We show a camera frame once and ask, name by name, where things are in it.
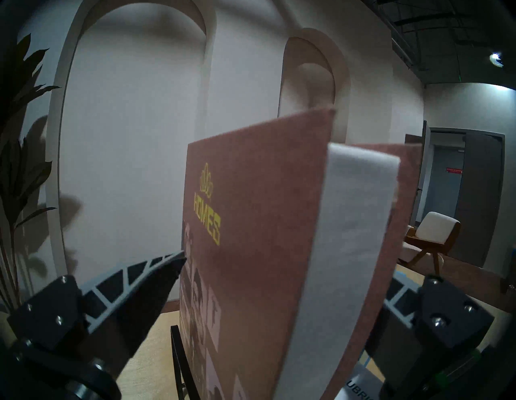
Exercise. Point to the wooden armchair with white cushions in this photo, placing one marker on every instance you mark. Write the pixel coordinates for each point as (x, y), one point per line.
(437, 228)

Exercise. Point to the large brown HOMES book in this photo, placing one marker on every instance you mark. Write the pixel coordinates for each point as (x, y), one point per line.
(258, 242)

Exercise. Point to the dark book with yellow mark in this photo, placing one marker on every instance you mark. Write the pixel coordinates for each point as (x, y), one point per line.
(365, 383)

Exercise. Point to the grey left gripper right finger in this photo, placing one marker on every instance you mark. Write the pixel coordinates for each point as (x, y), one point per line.
(443, 318)

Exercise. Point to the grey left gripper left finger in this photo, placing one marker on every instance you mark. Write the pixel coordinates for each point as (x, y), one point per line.
(121, 298)

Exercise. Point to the dark green potted plant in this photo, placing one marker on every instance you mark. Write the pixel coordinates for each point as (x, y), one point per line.
(20, 181)

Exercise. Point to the ceiling spot lamp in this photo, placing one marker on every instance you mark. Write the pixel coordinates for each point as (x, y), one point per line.
(496, 59)

